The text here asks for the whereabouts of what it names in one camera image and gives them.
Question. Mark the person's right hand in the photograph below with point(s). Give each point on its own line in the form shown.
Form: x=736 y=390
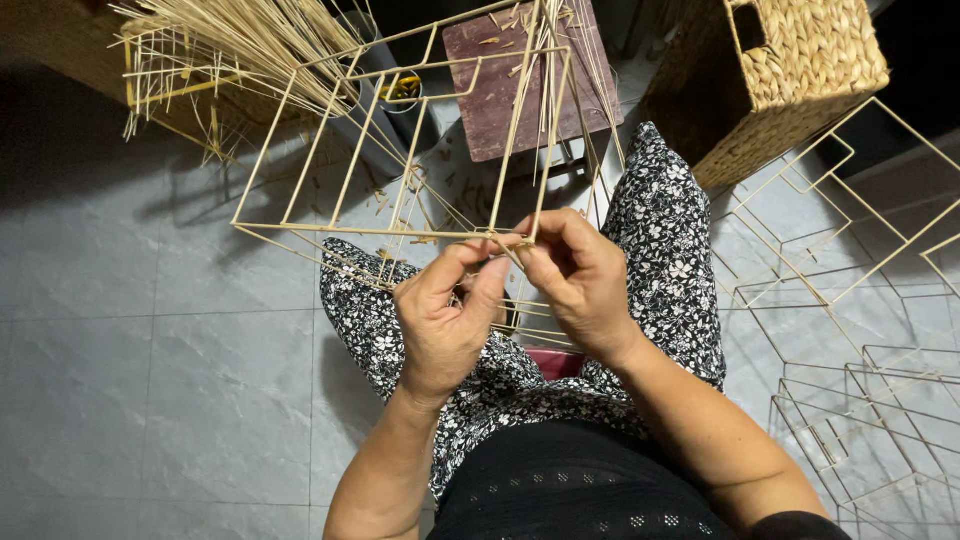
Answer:
x=592 y=300

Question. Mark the grey plastic tube container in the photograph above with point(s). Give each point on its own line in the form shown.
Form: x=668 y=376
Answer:
x=375 y=131

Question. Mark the red plastic stool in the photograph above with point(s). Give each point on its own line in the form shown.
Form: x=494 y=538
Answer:
x=555 y=361

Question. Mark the dark red wooden stool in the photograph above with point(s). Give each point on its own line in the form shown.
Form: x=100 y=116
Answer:
x=499 y=97

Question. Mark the black knit shirt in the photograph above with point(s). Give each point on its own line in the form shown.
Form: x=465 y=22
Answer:
x=570 y=487

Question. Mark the woven straw basket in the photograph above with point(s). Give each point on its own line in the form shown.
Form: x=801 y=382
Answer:
x=780 y=82

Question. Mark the person's left hand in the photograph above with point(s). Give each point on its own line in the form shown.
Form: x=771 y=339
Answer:
x=435 y=330

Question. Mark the straw scraps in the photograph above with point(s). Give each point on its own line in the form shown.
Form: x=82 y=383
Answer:
x=420 y=199

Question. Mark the straw weaving strands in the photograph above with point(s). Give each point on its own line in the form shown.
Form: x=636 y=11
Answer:
x=551 y=75

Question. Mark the bundle of loose straw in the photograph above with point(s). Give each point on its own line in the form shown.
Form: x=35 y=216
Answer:
x=255 y=45

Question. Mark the floral black white trousers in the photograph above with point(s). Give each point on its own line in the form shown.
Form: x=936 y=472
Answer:
x=667 y=247

